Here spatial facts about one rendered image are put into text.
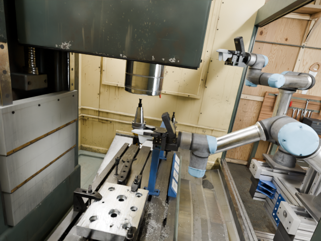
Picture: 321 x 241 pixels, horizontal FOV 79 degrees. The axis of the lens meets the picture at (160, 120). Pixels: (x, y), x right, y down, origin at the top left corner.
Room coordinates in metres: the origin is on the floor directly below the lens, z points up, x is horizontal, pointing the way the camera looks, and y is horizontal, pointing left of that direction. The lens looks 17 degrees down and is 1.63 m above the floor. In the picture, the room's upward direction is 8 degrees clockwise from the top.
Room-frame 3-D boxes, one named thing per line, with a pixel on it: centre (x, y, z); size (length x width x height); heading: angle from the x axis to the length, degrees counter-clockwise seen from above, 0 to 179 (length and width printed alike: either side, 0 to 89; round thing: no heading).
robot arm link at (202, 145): (0.78, -0.20, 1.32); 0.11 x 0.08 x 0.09; 86
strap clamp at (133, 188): (0.89, 0.08, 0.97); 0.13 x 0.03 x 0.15; 175
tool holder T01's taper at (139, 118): (0.80, 0.09, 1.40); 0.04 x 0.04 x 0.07
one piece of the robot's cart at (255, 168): (1.32, -0.95, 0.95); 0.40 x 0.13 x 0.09; 85
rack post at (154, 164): (0.96, 0.00, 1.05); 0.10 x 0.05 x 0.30; 85
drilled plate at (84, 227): (0.72, 0.14, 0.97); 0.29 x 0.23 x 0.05; 175
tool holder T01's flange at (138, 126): (0.80, 0.09, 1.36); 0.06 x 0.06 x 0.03
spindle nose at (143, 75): (0.80, 0.09, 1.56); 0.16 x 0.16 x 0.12
